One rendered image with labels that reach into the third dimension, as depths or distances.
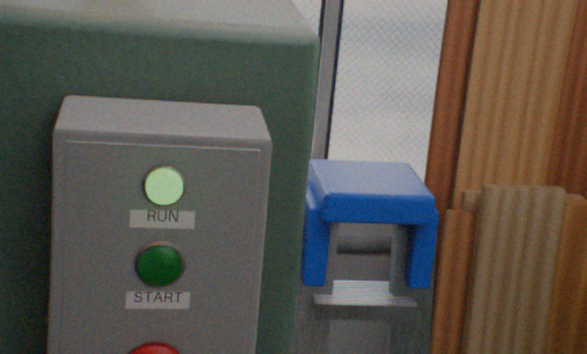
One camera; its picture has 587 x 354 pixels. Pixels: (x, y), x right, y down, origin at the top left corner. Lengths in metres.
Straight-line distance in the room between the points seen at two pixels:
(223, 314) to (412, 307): 0.98
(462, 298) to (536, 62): 0.46
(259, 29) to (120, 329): 0.17
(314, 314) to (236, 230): 0.99
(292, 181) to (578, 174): 1.57
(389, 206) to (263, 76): 0.88
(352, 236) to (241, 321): 1.64
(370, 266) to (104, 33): 1.70
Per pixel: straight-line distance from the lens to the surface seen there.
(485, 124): 1.96
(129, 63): 0.52
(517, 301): 1.95
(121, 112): 0.50
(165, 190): 0.47
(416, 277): 1.46
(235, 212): 0.48
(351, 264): 2.17
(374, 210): 1.39
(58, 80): 0.53
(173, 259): 0.48
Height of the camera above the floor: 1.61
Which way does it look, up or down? 19 degrees down
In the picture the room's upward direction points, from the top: 5 degrees clockwise
